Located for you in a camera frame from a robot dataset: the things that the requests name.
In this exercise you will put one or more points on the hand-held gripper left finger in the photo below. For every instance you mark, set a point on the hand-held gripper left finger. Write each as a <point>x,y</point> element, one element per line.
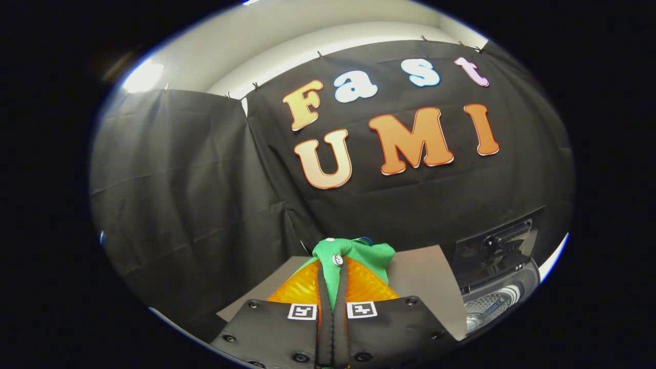
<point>323,328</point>

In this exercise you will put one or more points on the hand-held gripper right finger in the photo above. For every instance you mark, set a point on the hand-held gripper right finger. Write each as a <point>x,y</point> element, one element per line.
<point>339,328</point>

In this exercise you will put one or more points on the green polo shirt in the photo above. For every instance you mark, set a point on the green polo shirt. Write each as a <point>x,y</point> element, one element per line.
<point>369,256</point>

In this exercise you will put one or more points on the grey flat board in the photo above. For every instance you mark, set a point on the grey flat board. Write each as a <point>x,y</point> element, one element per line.
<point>420,287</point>

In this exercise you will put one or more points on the black backdrop cloth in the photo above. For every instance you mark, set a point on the black backdrop cloth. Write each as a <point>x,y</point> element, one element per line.
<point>205,179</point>

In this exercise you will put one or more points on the white side table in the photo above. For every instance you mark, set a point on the white side table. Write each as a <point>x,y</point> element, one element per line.
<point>556,256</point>

